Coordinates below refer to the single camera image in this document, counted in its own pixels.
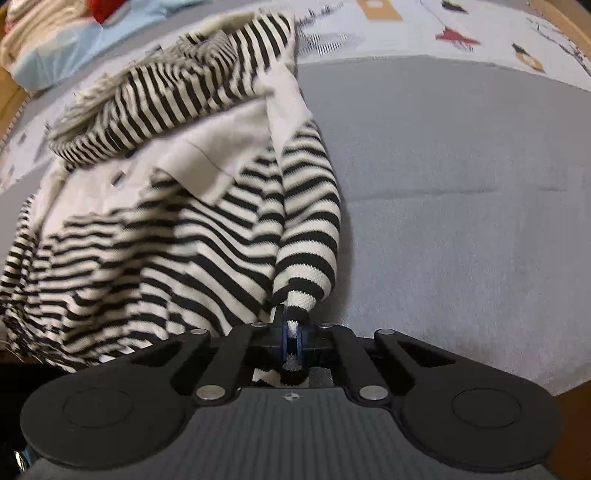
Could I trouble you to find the light printed bed runner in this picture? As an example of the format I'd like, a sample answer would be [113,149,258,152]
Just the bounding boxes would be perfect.
[0,0,591,195]

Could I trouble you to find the wooden bed frame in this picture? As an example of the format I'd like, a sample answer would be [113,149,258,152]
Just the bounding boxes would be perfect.
[529,0,591,54]

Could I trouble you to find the wooden headboard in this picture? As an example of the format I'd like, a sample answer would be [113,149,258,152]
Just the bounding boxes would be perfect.
[0,68,28,145]

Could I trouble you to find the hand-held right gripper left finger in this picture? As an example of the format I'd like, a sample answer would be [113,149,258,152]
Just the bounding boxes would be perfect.
[124,306,290,408]

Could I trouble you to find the grey bed sheet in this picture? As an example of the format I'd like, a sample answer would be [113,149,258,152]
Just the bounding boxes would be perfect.
[0,0,591,398]

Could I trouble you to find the red folded blanket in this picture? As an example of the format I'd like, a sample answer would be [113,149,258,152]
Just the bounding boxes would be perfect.
[88,0,136,24]

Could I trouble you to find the light blue duvet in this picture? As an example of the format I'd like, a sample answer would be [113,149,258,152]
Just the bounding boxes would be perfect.
[9,0,214,91]

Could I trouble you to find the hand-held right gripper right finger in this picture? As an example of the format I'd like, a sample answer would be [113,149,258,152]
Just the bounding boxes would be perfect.
[291,322,463,408]

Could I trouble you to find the striped hooded sweater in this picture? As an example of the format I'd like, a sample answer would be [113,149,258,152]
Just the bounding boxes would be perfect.
[0,11,343,387]

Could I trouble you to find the beige folded blanket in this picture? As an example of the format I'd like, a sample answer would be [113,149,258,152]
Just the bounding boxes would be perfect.
[0,0,99,70]

